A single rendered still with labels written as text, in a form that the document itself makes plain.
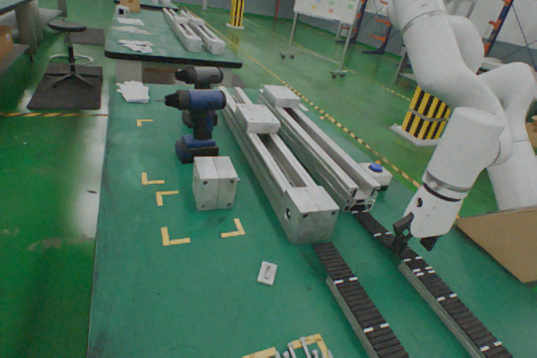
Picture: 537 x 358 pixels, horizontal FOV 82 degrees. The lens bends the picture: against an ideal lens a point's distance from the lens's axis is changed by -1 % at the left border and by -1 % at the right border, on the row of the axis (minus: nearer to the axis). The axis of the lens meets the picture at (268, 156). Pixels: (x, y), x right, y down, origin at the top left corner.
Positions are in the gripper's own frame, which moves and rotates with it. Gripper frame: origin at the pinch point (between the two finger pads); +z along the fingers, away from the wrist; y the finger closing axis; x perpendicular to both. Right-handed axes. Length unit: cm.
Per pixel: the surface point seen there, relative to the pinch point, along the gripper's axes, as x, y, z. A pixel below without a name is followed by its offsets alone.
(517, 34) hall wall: 480, 725, -52
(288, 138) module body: 59, -5, 3
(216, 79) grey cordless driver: 75, -31, -12
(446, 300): -12.0, -0.7, 2.8
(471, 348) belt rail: -20.1, -1.7, 4.9
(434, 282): -7.9, 0.2, 2.7
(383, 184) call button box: 27.6, 14.6, 3.2
